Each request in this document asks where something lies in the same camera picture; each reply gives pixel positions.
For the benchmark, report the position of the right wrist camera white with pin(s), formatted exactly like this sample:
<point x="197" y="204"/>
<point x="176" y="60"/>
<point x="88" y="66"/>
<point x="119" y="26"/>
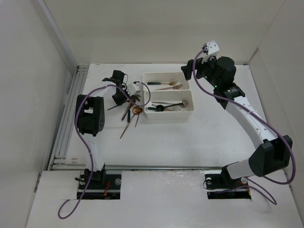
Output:
<point x="210" y="48"/>

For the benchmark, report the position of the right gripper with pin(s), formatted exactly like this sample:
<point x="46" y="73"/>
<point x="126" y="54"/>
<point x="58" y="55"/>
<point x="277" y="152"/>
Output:
<point x="200" y="64"/>

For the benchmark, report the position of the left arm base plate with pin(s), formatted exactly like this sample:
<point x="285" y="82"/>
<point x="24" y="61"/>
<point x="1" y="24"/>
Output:
<point x="109" y="188"/>

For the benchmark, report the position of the white bin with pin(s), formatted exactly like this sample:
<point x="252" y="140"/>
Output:
<point x="168" y="96"/>
<point x="165" y="77"/>

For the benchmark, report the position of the copper spoon round bowl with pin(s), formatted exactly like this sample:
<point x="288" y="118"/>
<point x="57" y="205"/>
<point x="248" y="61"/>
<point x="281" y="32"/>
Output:
<point x="135" y="111"/>

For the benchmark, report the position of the black spoon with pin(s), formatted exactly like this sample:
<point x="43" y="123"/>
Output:
<point x="161" y="107"/>

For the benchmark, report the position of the rose gold fork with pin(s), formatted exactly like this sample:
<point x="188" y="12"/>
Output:
<point x="176" y="87"/>

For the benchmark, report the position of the white bin far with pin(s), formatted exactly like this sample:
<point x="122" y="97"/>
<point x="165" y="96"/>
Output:
<point x="165" y="77"/>

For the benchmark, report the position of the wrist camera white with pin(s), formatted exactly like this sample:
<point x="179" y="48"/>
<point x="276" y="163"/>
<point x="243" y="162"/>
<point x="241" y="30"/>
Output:
<point x="133" y="88"/>
<point x="210" y="48"/>

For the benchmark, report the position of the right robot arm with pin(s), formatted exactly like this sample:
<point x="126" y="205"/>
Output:
<point x="272" y="150"/>

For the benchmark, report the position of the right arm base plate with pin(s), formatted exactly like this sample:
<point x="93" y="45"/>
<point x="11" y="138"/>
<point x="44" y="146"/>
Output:
<point x="219" y="188"/>

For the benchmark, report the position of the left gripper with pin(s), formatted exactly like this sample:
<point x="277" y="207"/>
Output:
<point x="120" y="102"/>

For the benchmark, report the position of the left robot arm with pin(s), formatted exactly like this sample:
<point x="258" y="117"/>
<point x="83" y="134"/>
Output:
<point x="90" y="117"/>

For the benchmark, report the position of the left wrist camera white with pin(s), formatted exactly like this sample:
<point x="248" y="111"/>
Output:
<point x="133" y="88"/>

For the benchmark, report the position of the aluminium rail left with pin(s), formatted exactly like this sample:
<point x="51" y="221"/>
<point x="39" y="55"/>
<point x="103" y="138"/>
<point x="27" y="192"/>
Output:
<point x="57" y="158"/>

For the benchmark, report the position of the white bin near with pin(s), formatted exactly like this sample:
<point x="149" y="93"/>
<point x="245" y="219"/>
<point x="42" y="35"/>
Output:
<point x="168" y="96"/>

